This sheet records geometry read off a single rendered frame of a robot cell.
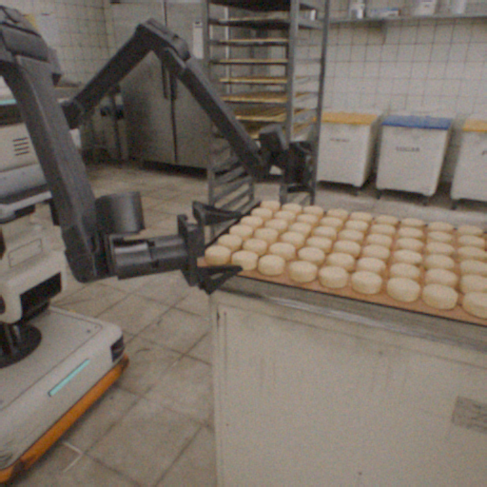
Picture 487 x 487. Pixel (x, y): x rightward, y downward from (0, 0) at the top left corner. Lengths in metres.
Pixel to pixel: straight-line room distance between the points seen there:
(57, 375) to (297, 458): 0.91
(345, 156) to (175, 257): 3.66
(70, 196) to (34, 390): 0.99
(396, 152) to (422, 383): 3.40
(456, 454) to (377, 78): 4.15
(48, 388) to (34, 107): 1.05
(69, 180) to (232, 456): 0.76
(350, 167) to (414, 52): 1.22
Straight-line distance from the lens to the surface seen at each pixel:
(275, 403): 0.95
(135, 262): 0.62
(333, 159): 4.25
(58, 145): 0.74
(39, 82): 0.79
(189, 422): 1.73
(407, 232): 0.96
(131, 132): 5.16
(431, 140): 4.05
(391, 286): 0.73
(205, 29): 2.32
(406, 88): 4.70
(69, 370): 1.64
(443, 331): 0.78
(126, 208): 0.62
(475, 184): 4.12
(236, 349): 0.90
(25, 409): 1.56
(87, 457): 1.71
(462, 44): 4.65
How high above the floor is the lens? 1.27
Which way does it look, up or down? 25 degrees down
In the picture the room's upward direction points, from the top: straight up
